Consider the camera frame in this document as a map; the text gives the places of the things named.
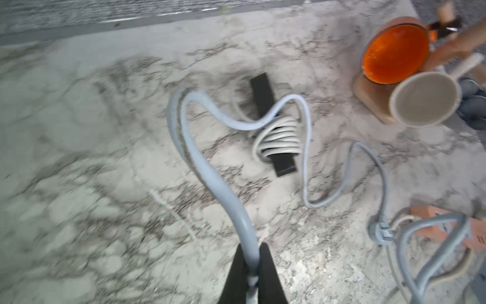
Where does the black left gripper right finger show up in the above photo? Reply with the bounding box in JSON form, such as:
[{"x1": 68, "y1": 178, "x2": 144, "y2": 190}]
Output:
[{"x1": 258, "y1": 243, "x2": 288, "y2": 304}]

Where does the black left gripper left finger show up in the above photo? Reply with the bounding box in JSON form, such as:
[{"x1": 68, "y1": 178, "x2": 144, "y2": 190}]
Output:
[{"x1": 217, "y1": 244, "x2": 248, "y2": 304}]

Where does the pink power strip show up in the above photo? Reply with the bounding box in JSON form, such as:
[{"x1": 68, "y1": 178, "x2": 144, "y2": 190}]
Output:
[{"x1": 410, "y1": 205, "x2": 485, "y2": 250}]

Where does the wooden mug tree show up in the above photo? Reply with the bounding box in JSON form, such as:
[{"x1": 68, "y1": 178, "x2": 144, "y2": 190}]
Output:
[{"x1": 351, "y1": 0, "x2": 486, "y2": 126}]

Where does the white mug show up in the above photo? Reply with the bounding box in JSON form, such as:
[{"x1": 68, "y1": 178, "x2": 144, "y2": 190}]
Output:
[{"x1": 389, "y1": 53, "x2": 484, "y2": 128}]

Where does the orange mug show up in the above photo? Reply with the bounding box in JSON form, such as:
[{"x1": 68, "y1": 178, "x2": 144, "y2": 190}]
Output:
[{"x1": 360, "y1": 16, "x2": 464, "y2": 86}]

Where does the black power strip white cord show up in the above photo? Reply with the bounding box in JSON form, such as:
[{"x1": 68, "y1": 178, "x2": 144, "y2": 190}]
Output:
[{"x1": 231, "y1": 71, "x2": 305, "y2": 179}]

